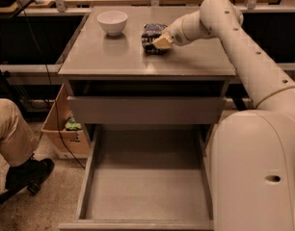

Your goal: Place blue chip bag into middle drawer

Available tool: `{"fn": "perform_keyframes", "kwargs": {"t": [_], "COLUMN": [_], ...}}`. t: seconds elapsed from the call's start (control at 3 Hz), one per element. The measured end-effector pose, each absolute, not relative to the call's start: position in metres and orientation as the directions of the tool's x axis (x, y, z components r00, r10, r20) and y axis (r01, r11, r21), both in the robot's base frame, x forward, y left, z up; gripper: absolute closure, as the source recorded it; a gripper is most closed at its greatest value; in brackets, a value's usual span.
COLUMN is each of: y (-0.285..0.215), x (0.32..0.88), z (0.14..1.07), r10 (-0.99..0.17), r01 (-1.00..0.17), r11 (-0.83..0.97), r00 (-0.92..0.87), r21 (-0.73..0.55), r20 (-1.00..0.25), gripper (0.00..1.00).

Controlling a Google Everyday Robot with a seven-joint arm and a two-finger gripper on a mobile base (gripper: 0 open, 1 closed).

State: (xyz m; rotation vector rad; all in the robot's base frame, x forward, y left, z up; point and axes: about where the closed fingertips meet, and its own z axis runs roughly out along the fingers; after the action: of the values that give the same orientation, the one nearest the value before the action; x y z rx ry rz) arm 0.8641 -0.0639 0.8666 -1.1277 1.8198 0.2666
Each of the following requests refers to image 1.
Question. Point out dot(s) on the person's leg beige trousers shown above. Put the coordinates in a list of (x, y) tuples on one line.
[(17, 140)]

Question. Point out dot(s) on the green toy in box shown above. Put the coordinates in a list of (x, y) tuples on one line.
[(72, 125)]

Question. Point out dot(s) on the white ceramic bowl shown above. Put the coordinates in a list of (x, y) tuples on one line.
[(112, 22)]

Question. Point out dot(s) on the black office chair base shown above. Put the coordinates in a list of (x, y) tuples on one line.
[(33, 188)]

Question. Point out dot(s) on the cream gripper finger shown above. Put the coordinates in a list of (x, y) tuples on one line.
[(165, 41)]

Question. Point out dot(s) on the closed grey top drawer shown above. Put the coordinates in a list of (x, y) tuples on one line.
[(146, 110)]

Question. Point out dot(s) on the black shoe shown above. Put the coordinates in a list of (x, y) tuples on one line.
[(31, 171)]

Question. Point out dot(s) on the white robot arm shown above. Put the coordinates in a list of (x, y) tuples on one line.
[(252, 153)]

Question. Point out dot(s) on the grey drawer cabinet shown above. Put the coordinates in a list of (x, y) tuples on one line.
[(100, 65)]

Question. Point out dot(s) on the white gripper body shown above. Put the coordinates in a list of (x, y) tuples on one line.
[(175, 33)]

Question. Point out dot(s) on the cardboard box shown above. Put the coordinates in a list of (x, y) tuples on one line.
[(66, 143)]

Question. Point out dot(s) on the open grey middle drawer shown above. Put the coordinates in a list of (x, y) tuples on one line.
[(144, 180)]

